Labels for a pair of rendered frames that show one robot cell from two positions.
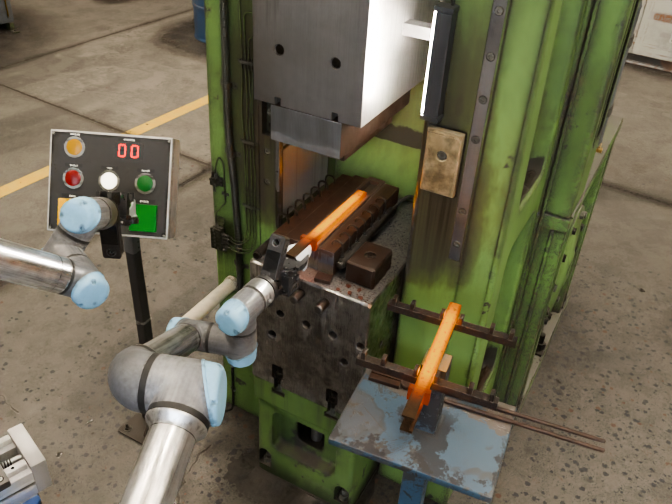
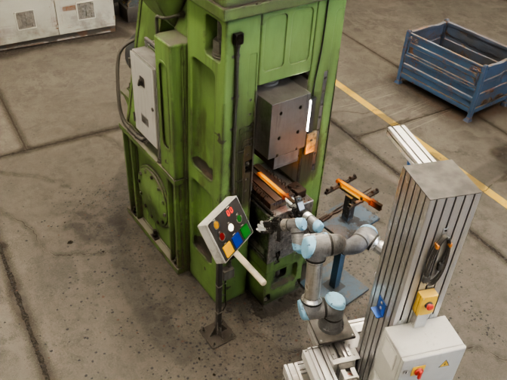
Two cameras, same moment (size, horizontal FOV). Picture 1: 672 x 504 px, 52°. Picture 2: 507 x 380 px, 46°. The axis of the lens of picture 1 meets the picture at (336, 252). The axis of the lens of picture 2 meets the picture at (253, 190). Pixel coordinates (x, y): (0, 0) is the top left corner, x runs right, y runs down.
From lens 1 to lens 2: 3.38 m
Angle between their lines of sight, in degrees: 50
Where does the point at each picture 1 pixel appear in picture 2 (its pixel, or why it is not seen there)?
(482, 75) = (319, 110)
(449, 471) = (367, 221)
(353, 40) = (303, 121)
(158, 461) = not seen: hidden behind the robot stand
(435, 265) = (307, 176)
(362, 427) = (342, 231)
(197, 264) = (103, 285)
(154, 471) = not seen: hidden behind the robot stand
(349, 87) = (302, 136)
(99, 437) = (212, 357)
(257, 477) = (268, 307)
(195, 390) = (373, 231)
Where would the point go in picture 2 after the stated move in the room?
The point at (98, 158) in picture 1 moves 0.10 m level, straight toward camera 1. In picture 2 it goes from (223, 222) to (240, 224)
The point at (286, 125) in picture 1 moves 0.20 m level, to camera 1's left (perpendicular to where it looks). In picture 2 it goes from (279, 161) to (265, 177)
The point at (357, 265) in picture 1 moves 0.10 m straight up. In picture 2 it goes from (301, 191) to (302, 180)
